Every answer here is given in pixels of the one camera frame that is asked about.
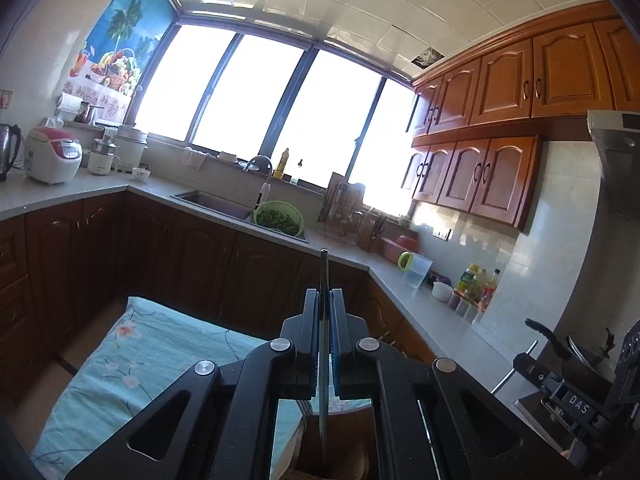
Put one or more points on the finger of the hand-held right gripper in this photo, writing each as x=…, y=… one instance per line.
x=550, y=390

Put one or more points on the paper towel roll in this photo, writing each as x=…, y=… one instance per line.
x=69, y=106

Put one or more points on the black wok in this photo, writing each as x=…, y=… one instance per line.
x=582, y=355

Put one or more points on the teal floral tablecloth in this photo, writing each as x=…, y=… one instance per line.
x=150, y=350

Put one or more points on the small white bowl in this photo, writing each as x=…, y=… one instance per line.
x=141, y=174

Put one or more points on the steel electric kettle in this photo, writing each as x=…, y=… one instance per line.
x=7, y=150

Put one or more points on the kitchen window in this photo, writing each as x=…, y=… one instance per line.
x=280, y=105

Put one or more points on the beach fruit wall poster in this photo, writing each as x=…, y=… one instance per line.
x=127, y=25

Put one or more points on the wooden base cabinets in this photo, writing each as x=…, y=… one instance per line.
x=175, y=265

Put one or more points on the green colander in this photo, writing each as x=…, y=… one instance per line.
x=280, y=219

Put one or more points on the wall outlet strip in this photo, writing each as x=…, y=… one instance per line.
x=5, y=98

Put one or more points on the small white cooker pot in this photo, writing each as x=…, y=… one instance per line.
x=102, y=157

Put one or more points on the curved sink faucet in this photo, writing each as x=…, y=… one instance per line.
x=265, y=180

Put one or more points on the metal fork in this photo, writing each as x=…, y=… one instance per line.
x=304, y=407

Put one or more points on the red container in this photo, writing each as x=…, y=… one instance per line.
x=402, y=246

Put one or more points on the wooden wall cabinet row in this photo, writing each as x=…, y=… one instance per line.
x=525, y=75
x=475, y=177

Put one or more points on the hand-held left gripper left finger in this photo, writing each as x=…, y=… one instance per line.
x=312, y=332

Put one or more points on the green label bottle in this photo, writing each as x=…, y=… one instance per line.
x=467, y=280

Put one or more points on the dish rack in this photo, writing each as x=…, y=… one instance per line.
x=340, y=205

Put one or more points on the row of spice jars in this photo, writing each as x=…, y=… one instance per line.
x=465, y=307

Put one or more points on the dark small pot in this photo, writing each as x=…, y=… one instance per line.
x=92, y=114

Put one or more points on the yellow bottle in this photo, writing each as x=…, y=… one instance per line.
x=281, y=165

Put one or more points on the steel range hood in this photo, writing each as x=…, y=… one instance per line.
x=620, y=160

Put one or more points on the white cloth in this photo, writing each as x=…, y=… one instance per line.
x=195, y=157

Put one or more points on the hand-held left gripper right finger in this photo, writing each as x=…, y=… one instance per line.
x=337, y=332

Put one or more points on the knife block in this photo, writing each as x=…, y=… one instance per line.
x=372, y=232

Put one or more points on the white red rice cooker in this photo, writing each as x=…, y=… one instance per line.
x=50, y=157

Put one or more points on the metal chopstick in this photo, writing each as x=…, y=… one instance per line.
x=324, y=270

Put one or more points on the steel sink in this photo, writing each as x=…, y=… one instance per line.
x=215, y=202

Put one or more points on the white steamer pot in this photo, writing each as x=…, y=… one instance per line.
x=131, y=147

